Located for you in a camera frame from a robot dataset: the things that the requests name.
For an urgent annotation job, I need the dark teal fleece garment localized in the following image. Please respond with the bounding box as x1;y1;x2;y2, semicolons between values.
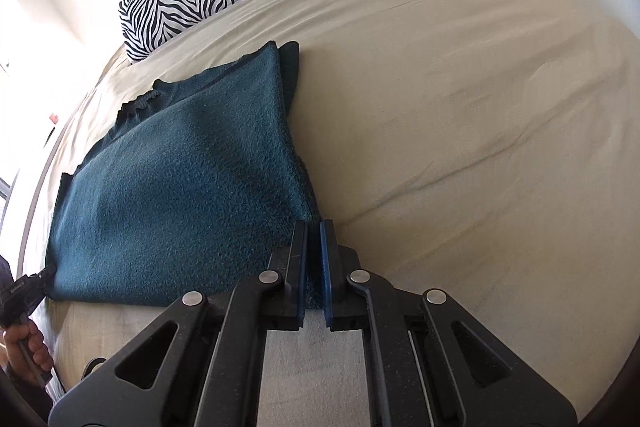
47;41;320;307

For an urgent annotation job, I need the person's left hand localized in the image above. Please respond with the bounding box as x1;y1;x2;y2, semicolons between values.
3;319;53;387

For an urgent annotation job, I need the beige bed sheet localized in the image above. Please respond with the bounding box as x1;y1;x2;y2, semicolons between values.
24;0;639;416

